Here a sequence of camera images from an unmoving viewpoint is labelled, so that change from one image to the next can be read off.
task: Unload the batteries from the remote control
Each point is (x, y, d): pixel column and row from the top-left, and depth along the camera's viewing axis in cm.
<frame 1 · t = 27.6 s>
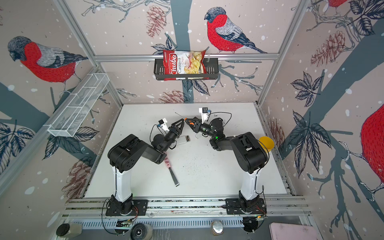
left hand: (183, 121, 83), fingers open
right hand: (183, 124, 85), fingers closed
white remote grey buttons: (182, 139, 99), point 3 cm above the table
pink handled scraper: (173, 175, 85), on the table

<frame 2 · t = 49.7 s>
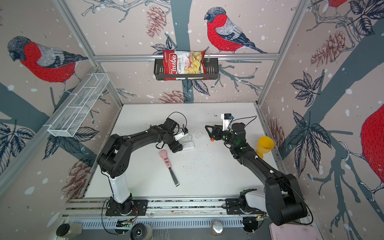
left hand: (177, 143, 94), fingers open
right hand: (207, 128, 82), fingers open
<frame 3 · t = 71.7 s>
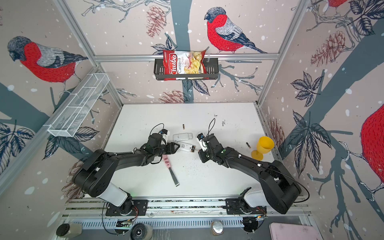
left hand: (176, 146, 90), fingers open
right hand: (198, 154, 87), fingers closed
white remote green buttons: (187, 147, 97), on the table
small battery: (248, 145, 99), on the table
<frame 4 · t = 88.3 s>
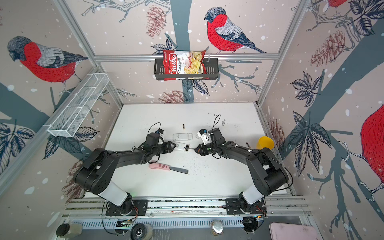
left hand: (172, 145, 92), fingers open
right hand: (194, 152, 88), fingers closed
pink handled scraper: (155, 165, 86), point 4 cm above the table
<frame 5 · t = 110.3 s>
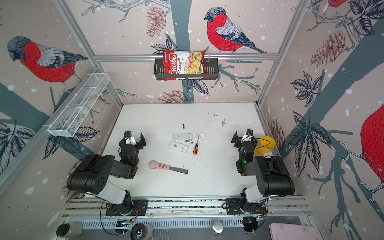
left hand: (131, 134, 88), fingers open
right hand: (242, 135, 89), fingers open
black gold battery: (189, 141, 100), on the table
orange black screwdriver: (195, 150, 94), point 2 cm above the table
white battery cover 2: (203, 136, 102), on the table
